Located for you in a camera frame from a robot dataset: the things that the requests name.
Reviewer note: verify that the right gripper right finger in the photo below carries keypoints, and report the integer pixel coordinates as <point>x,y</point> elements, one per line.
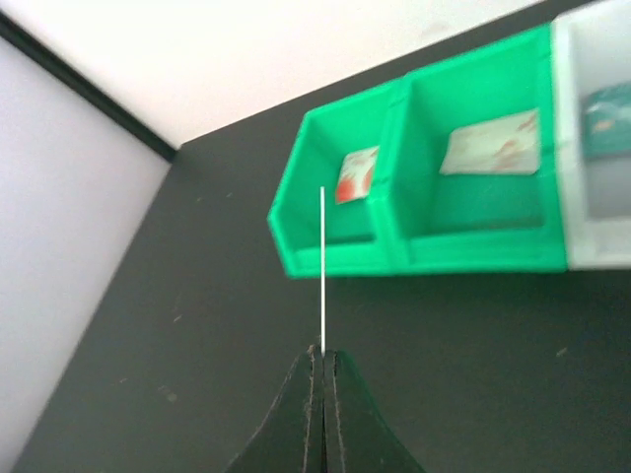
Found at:
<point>356,437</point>

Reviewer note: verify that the left black frame post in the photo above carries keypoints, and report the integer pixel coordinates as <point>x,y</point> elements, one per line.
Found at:
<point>54,65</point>

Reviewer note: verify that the green bin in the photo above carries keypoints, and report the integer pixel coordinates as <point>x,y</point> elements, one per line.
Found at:
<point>313,232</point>
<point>471,222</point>

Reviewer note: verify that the grey patterned card in bin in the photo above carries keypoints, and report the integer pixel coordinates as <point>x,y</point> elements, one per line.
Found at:
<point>507,145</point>

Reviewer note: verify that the white bin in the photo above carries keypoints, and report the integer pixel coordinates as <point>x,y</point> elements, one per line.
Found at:
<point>591,59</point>

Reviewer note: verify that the middle green bin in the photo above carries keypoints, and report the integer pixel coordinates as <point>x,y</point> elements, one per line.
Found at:
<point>471,222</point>

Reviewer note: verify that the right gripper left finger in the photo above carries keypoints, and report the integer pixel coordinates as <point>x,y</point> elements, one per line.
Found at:
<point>290,439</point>

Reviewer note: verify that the left green bin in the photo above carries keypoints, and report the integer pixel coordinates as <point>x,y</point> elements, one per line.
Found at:
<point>313,232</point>

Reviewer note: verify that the teal card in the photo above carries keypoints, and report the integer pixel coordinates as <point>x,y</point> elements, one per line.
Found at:
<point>606,122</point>

